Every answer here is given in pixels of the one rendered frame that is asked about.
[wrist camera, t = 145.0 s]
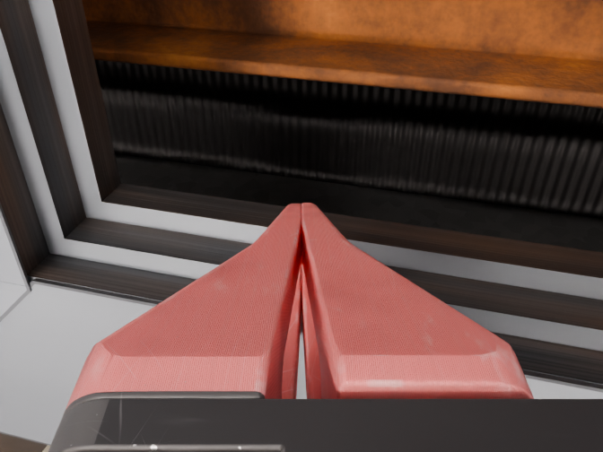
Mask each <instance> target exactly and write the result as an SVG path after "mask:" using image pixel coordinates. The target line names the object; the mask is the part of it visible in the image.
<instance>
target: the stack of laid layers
mask: <svg viewBox="0 0 603 452"><path fill-rule="evenodd" d="M0 203H1V206H2V208H3V210H4V215H5V217H6V220H7V222H8V225H9V227H10V230H11V233H12V235H13V239H14V242H15V245H16V247H17V249H18V252H19V255H20V257H21V260H22V264H23V266H24V269H25V272H26V274H27V276H28V279H29V282H30V283H31V282H32V281H33V280H34V279H37V280H41V281H46V282H51V283H60V284H64V285H69V286H74V287H79V288H84V289H89V290H94V291H102V292H107V293H112V294H117V295H121V296H127V297H131V298H136V299H141V300H149V301H154V302H160V303H161V302H162V301H164V300H166V299H168V298H169V297H170V296H171V295H173V294H175V293H176V292H178V291H180V290H181V289H183V288H185V287H186V286H188V285H189V284H191V283H192V282H194V281H195V280H197V279H198V278H200V277H201V276H203V275H205V274H207V273H208V272H210V271H211V270H213V269H215V268H216V267H217V266H218V265H220V264H222V263H224V262H225V261H227V260H228V259H230V258H231V257H233V256H235V255H237V254H238V253H240V252H241V251H242V250H244V249H245V248H247V247H249V246H250V245H251V244H253V243H254V242H255V241H256V240H257V239H258V238H259V237H260V236H261V235H262V233H263V232H264V231H265V230H266V229H267V228H268V227H269V225H270V224H271V223H272V222H273V221H274V220H275V219H276V217H277V216H278V215H279V214H280V213H281V212H282V211H283V209H284V208H285V206H280V205H273V204H261V203H255V202H249V201H242V200H236V199H230V198H223V197H217V196H205V195H199V194H192V193H186V192H179V191H174V190H168V189H161V188H155V187H143V186H137V185H130V184H124V183H121V181H120V177H119V173H118V165H117V161H116V156H115V153H114V148H113V143H112V140H111V135H110V130H109V123H108V119H107V114H106V110H105V106H104V101H103V98H102V93H101V86H100V81H99V76H98V73H97V68H96V64H95V60H94V55H93V51H92V43H91V39H90V35H89V31H88V26H87V22H86V18H85V13H84V9H83V1H82V0H0ZM324 214H325V215H326V217H327V218H328V219H329V220H330V221H331V222H332V223H333V225H334V226H335V227H336V228H337V229H338V230H339V231H340V233H341V234H342V235H343V236H344V237H345V238H346V239H347V240H348V241H349V242H350V243H352V244H353V245H354V246H356V247H357V248H359V249H360V250H362V251H363V252H365V253H366V254H368V255H370V256H372V257H373V258H375V259H376V260H378V261H380V262H381V263H383V264H384V265H385V266H387V267H389V268H390V269H392V270H393V271H395V272H397V273H398V274H400V275H402V276H403V277H405V278H407V279H408V280H409V281H410V282H412V283H414V284H416V285H417V286H419V287H420V288H422V289H424V290H425V291H427V292H429V293H430V294H432V295H433V296H434V297H436V298H437V299H439V300H441V301H443V302H444V303H446V304H447V305H449V306H451V307H452V308H454V309H455V310H457V311H458V312H460V313H461V314H463V315H464V316H466V317H468V318H470V319H471V320H473V321H474V322H476V323H478V324H479V325H480V326H482V327H484V328H485V329H487V330H488V331H490V332H491V333H493V334H495V335H497V336H498V337H500V338H502V339H503V340H504V341H505V342H507V343H508V344H509V345H510V346H511V348H512V349H513V350H514V352H515V354H516V356H517V358H518V361H519V363H520V366H521V368H522V371H524V372H528V373H533V374H538V375H543V376H548V377H552V378H561V379H566V380H571V381H576V382H581V383H585V384H590V385H595V386H600V387H603V252H597V251H590V250H585V249H578V248H567V247H560V246H554V245H547V244H541V243H535V242H528V241H522V240H516V239H504V238H497V237H491V236H485V235H479V234H473V233H466V232H460V231H454V230H442V229H435V228H429V227H423V226H416V225H410V224H404V223H397V222H385V221H380V220H373V219H367V218H361V217H354V216H348V215H342V214H335V213H324Z"/></svg>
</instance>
